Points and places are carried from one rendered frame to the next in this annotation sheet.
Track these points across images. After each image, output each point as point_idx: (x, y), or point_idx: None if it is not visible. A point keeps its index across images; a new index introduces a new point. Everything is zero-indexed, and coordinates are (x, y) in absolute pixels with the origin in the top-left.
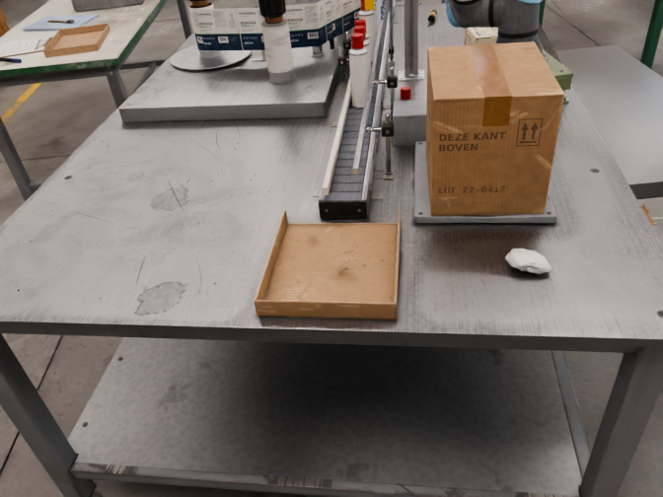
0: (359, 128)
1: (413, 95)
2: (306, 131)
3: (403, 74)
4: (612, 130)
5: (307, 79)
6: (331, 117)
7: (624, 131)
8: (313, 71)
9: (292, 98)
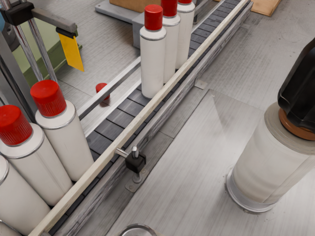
0: (198, 38)
1: (91, 95)
2: (235, 88)
3: None
4: (39, 3)
5: (209, 159)
6: (200, 98)
7: (36, 1)
8: (188, 186)
9: (246, 115)
